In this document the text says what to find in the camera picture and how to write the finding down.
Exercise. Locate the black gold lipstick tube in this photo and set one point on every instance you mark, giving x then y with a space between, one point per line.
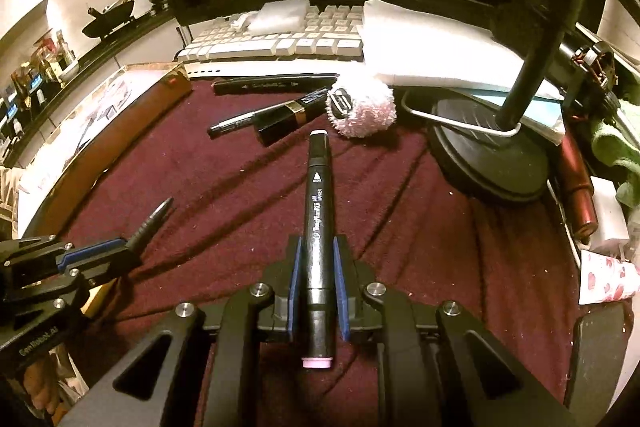
292 117

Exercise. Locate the green cloth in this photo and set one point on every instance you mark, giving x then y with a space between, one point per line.
615 142

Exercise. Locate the row of kitchen jars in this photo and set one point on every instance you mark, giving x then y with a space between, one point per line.
40 67

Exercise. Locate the white notebook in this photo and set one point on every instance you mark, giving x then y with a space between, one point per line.
440 52

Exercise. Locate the pink printed tube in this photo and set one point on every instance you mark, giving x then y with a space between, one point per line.
607 279

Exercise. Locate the small white box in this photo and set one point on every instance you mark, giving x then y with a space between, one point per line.
607 212

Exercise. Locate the gold box with white inside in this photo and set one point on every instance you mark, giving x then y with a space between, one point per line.
115 142

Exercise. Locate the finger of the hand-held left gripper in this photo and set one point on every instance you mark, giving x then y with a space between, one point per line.
90 253
107 267

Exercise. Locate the black and red motor device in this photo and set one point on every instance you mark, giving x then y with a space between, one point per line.
592 62

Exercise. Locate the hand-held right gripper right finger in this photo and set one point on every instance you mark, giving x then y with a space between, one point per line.
341 292

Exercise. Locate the white keyboard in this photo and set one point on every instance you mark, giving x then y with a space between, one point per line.
260 47

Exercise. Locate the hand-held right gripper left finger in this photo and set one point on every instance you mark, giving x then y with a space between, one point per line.
295 292

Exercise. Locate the black metal pen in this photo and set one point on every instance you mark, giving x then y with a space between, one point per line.
150 222

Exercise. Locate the plain black marker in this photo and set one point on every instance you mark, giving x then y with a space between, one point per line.
270 84

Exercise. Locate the pink fluffy pom-pom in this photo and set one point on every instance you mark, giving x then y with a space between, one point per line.
367 109

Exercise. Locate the light blue sheet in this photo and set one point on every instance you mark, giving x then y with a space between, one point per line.
542 118

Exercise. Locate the dark red cylinder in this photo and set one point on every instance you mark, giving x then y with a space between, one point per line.
577 187

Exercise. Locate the person's left hand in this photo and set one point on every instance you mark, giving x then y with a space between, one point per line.
42 382

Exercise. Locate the black marker with pink caps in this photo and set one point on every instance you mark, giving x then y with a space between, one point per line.
317 237

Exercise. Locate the black pen with silver band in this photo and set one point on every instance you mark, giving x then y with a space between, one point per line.
235 122

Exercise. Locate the black rounded panel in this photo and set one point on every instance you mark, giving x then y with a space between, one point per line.
595 357

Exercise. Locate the black wok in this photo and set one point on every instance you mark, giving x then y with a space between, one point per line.
110 19

